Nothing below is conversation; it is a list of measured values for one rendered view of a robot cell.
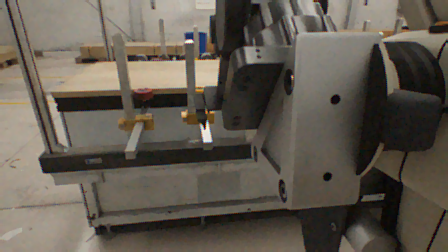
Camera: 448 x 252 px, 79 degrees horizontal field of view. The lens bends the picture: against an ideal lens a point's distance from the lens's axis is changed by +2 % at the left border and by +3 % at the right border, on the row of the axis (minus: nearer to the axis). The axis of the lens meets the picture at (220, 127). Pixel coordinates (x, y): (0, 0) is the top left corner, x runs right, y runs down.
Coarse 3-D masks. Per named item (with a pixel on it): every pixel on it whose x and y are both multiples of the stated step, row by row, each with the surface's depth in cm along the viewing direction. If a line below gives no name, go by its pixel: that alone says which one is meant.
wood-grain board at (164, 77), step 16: (96, 64) 176; (112, 64) 176; (128, 64) 177; (144, 64) 176; (160, 64) 176; (176, 64) 177; (208, 64) 177; (80, 80) 137; (96, 80) 137; (112, 80) 137; (144, 80) 137; (160, 80) 138; (176, 80) 138; (208, 80) 138; (64, 96) 120; (80, 96) 121; (96, 96) 122
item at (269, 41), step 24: (288, 0) 22; (264, 24) 21; (288, 24) 19; (312, 24) 19; (240, 48) 17; (264, 48) 17; (288, 48) 17; (240, 72) 17; (264, 72) 17; (240, 96) 19; (264, 96) 20; (240, 120) 23
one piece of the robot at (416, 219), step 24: (408, 48) 19; (432, 48) 18; (408, 72) 17; (432, 72) 18; (384, 168) 24; (408, 168) 21; (432, 168) 19; (408, 192) 28; (432, 192) 19; (384, 216) 33; (408, 216) 29; (432, 216) 26; (408, 240) 29; (432, 240) 26
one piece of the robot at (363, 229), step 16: (368, 176) 32; (384, 176) 33; (368, 192) 33; (384, 192) 34; (320, 208) 37; (336, 208) 33; (352, 208) 34; (304, 224) 43; (320, 224) 37; (336, 224) 33; (352, 224) 32; (368, 224) 31; (304, 240) 43; (320, 240) 38; (336, 240) 33; (352, 240) 32; (368, 240) 30; (384, 240) 30
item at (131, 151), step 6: (144, 108) 120; (144, 114) 114; (138, 126) 103; (132, 132) 98; (138, 132) 98; (132, 138) 93; (138, 138) 94; (132, 144) 89; (138, 144) 93; (126, 150) 85; (132, 150) 85; (126, 156) 86; (132, 156) 86
